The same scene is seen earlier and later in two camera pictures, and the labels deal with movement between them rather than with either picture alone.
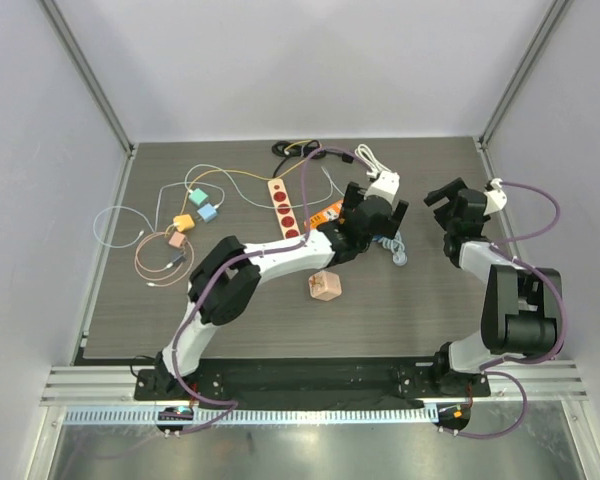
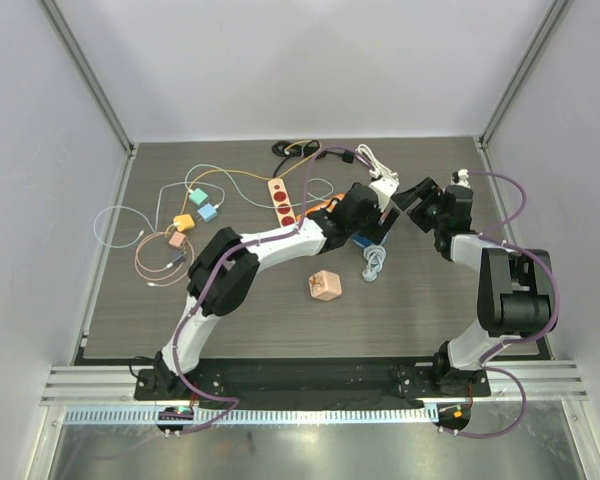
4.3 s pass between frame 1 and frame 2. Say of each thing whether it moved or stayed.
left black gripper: stayed
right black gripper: moved
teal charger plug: stayed
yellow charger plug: stayed
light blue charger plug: stayed
